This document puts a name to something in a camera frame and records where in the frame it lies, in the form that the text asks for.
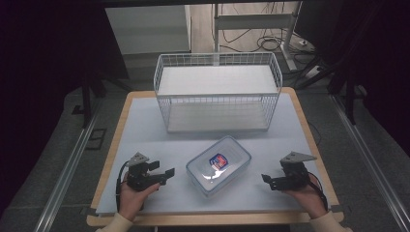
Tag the white power strip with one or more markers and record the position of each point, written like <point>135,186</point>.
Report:
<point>313,72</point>

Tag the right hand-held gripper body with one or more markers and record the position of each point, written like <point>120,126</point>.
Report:
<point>295,177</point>

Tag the clear plastic food container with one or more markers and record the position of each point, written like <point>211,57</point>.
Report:
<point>219,175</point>

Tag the person's left hand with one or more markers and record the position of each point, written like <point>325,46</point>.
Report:
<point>132,201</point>

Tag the black floor plate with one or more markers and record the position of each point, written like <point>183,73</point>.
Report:
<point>96,138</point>

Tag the black stand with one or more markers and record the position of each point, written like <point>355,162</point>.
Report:
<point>86,100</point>
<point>349,100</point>

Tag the white metal desk frame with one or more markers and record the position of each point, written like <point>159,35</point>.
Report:
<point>251,22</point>

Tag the white table mat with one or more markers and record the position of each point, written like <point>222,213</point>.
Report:
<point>154,141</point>

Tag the person's right hand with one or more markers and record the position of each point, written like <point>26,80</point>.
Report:
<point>309,199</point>

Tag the white cabinet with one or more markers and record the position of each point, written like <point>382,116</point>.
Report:
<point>148,29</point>

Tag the aluminium floor rail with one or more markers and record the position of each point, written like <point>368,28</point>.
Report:
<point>370,164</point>
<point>64,180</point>

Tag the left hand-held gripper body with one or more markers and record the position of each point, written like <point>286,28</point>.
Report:
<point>138,177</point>

